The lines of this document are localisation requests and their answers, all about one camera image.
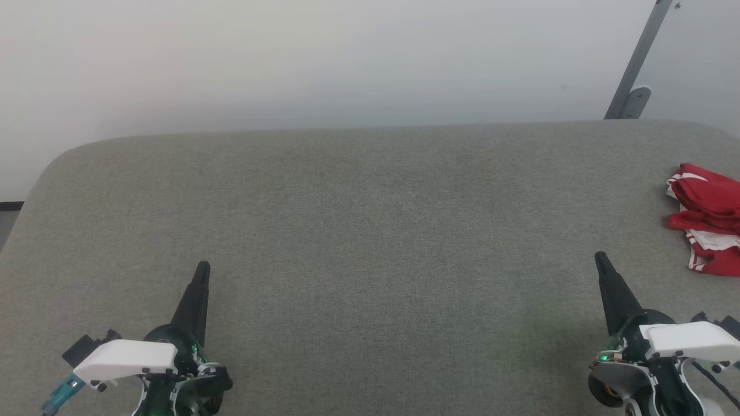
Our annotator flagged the thin black cable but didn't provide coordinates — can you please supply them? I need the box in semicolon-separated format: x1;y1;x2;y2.
691;359;740;405

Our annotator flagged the grey fabric sofa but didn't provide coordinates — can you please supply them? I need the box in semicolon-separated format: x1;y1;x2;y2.
0;120;740;416

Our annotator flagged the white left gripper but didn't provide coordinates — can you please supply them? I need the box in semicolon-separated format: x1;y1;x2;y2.
72;261;234;389

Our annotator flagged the grey metal post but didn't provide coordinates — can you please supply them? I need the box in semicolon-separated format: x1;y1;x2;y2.
604;0;675;120

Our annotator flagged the grey metal post bracket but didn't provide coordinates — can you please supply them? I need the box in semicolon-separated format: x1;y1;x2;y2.
620;86;652;120

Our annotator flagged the red and white basketball jersey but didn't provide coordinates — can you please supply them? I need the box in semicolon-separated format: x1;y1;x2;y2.
665;163;740;277

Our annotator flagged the teal left camera connector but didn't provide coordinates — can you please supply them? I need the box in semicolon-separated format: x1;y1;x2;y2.
42;374;87;415

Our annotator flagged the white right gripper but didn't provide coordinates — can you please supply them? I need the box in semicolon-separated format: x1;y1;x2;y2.
589;251;740;366

